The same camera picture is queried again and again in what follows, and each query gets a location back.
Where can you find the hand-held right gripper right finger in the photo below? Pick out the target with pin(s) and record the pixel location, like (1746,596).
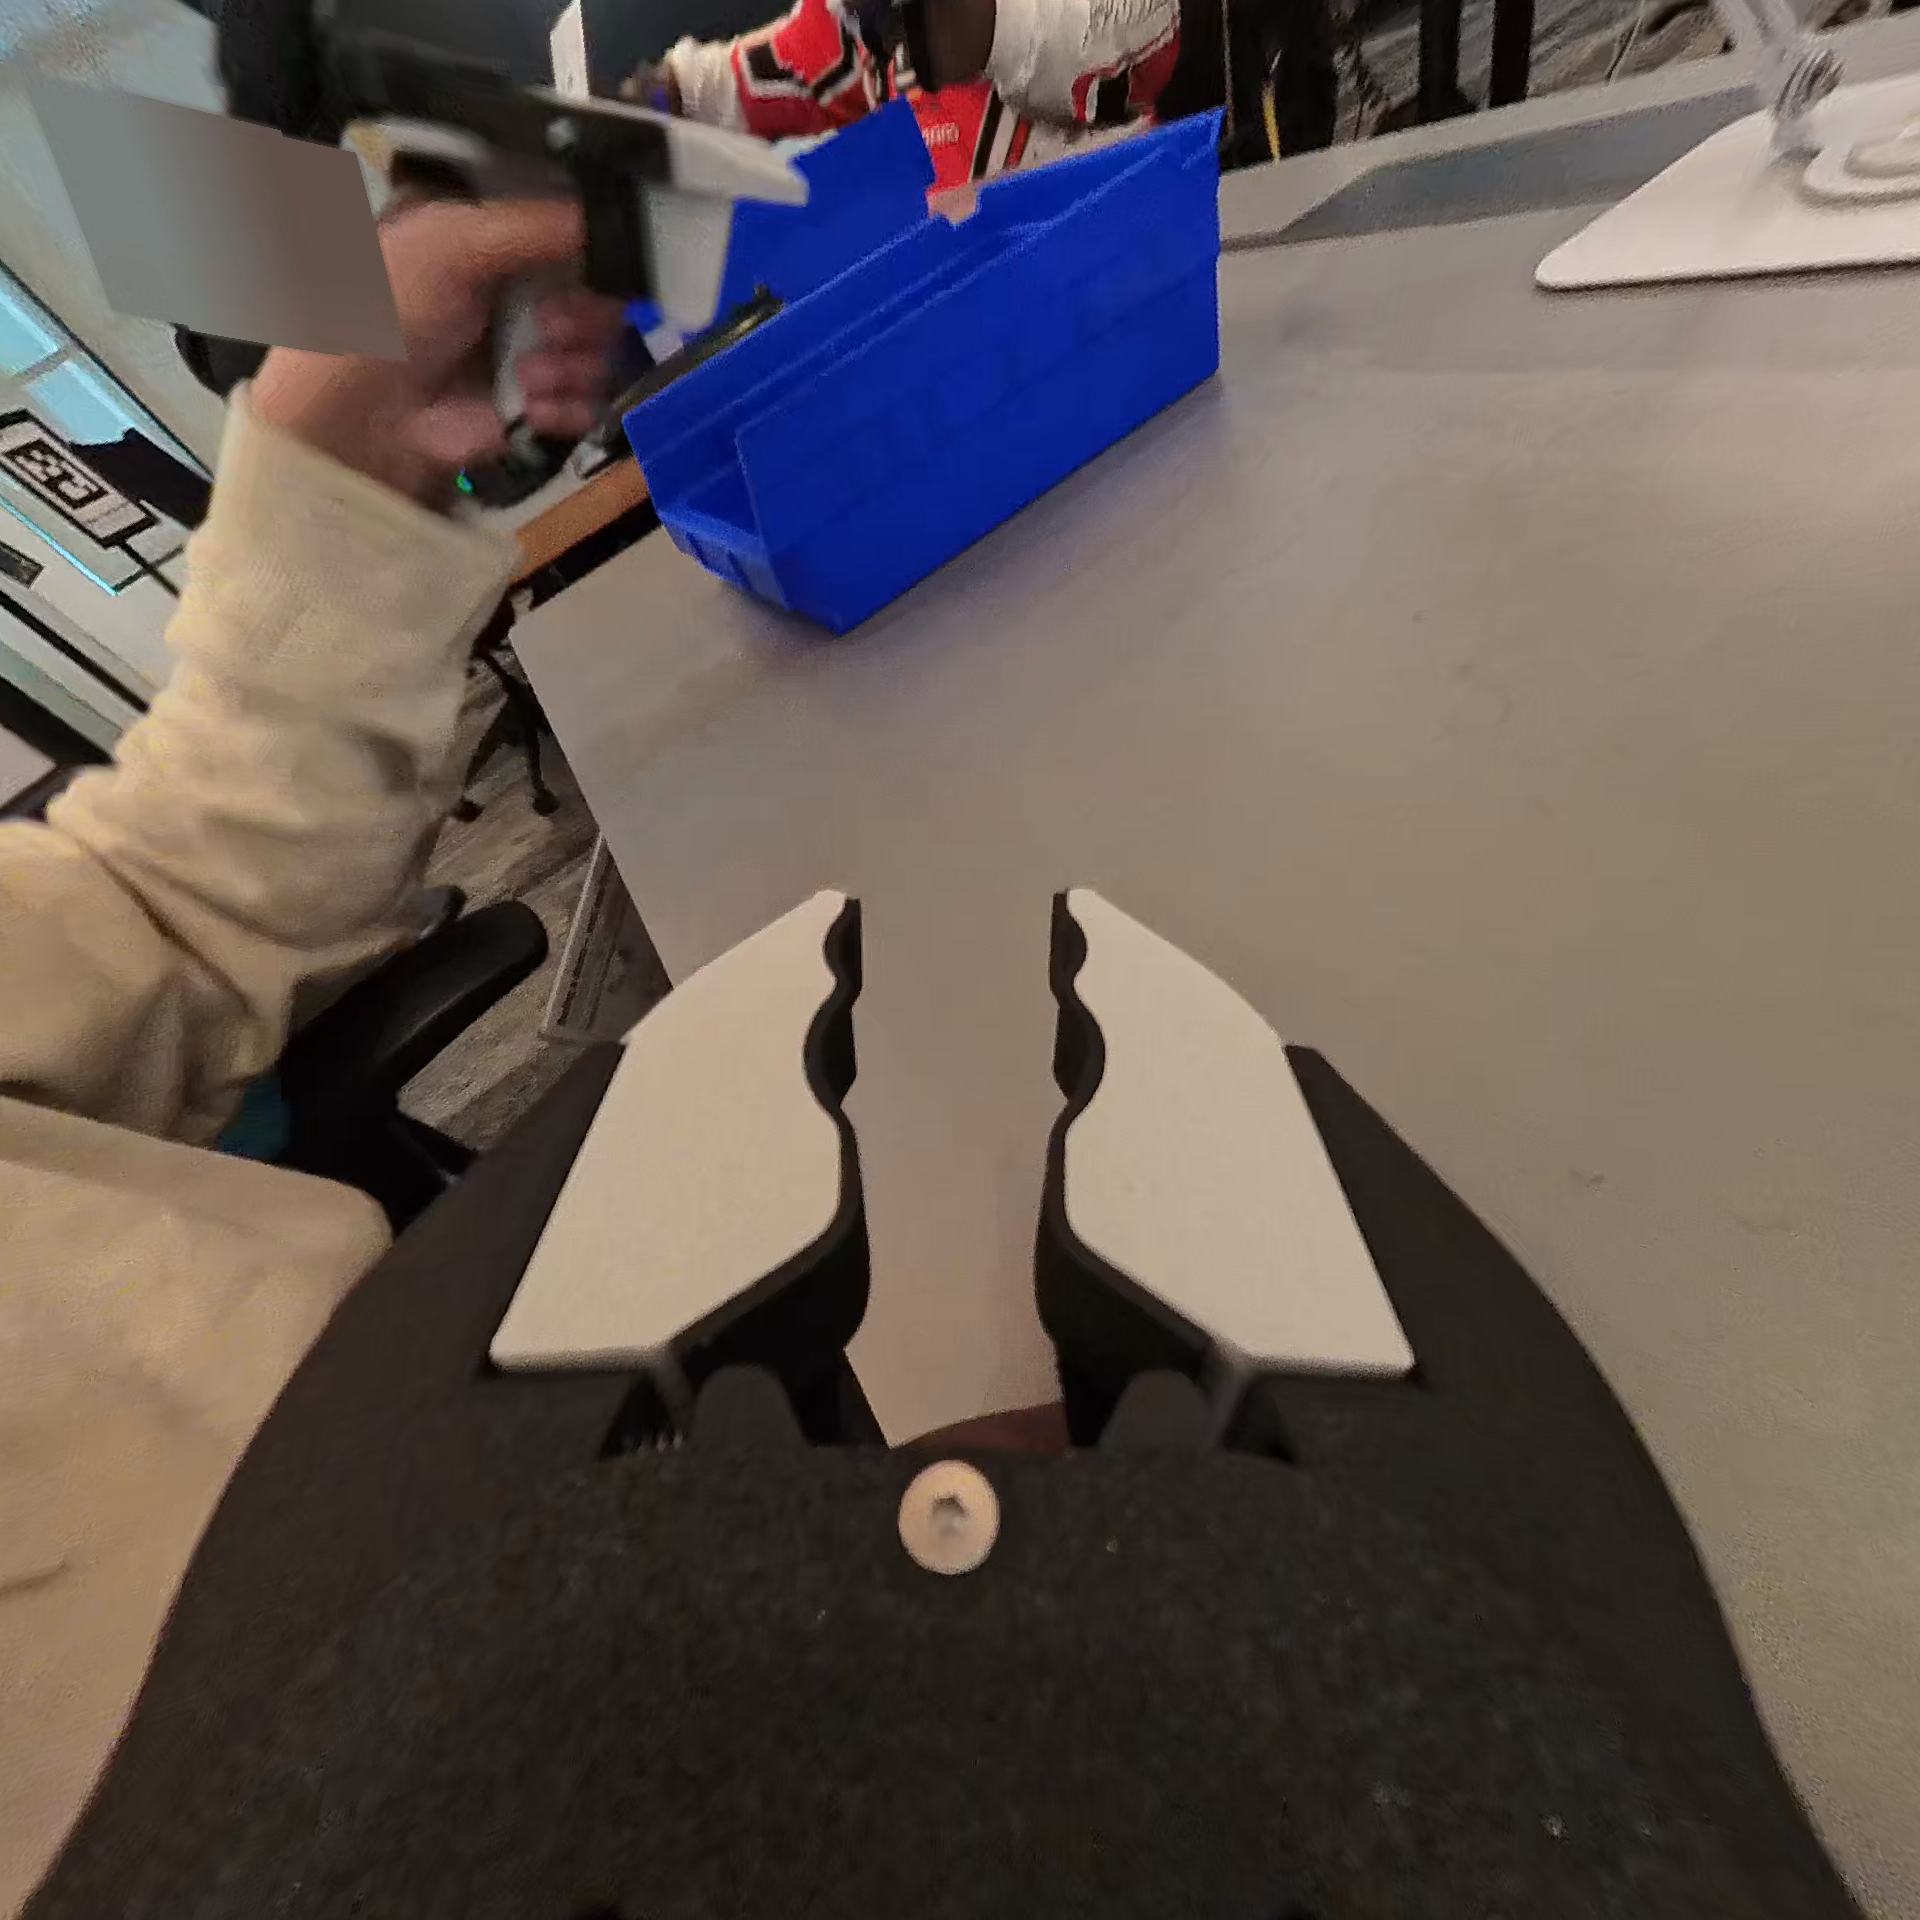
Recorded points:
(1215,1185)

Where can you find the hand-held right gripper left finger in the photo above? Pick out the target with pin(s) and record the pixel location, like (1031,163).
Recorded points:
(697,1185)

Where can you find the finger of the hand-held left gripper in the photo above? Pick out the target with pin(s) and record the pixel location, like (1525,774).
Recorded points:
(720,158)

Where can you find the blue plastic bin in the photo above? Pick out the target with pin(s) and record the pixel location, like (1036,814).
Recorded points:
(855,195)
(975,388)

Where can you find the person's left forearm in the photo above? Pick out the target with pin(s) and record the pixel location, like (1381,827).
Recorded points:
(256,794)

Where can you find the laminated paper sign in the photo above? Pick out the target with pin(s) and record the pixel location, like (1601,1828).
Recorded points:
(600,946)

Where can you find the black jacket with yellow trim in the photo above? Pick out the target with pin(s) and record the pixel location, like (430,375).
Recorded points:
(1260,77)

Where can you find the black white printed marker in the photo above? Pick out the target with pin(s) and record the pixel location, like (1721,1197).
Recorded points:
(70,483)

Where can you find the person's cream sweatshirt torso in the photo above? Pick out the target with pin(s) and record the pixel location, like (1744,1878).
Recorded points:
(134,1351)

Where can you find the white metal stand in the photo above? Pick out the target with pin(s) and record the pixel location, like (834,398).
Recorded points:
(1724,223)

